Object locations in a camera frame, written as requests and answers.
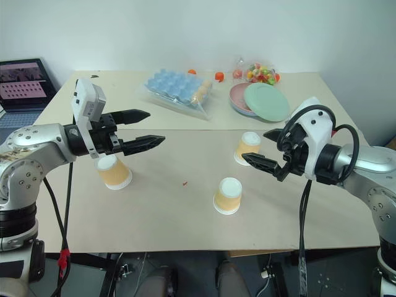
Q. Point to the white plug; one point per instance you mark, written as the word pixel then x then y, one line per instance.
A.
pixel 265 273

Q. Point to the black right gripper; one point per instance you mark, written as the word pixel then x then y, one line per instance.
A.
pixel 297 154

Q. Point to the beige egg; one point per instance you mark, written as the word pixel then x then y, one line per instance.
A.
pixel 197 97
pixel 205 87

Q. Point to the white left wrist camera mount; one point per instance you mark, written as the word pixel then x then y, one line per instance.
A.
pixel 85 99

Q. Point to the clear plastic bag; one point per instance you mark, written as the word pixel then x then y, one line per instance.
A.
pixel 182 106

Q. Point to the dark grey rounded shape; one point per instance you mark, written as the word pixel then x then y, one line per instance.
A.
pixel 232 281
pixel 157 283

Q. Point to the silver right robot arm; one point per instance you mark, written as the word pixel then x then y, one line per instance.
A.
pixel 371 161

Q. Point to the orange ribbed paper cup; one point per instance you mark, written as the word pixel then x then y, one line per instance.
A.
pixel 228 198
pixel 246 147
pixel 114 174

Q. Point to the small orange cap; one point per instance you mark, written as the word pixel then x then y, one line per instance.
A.
pixel 191 71

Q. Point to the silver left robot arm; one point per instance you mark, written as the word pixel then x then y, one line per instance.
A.
pixel 31 142

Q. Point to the small clear bag red candies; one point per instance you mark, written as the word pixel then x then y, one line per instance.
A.
pixel 237 72

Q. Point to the clear bag of colourful candies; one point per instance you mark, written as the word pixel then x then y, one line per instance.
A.
pixel 261 74

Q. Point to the blue egg tray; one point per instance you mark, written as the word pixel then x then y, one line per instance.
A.
pixel 173 85

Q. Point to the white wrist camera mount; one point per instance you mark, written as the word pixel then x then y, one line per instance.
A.
pixel 315 130
pixel 85 99

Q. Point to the black metal table leg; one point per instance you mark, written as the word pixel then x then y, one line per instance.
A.
pixel 283 278
pixel 108 275

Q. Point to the green plate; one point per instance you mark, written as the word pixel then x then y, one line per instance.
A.
pixel 266 102

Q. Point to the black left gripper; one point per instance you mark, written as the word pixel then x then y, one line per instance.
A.
pixel 106 140

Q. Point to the pink plate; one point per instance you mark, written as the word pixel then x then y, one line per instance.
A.
pixel 236 96

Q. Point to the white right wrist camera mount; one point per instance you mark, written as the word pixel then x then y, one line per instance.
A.
pixel 315 130

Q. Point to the open laptop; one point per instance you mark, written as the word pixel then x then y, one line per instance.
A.
pixel 23 86

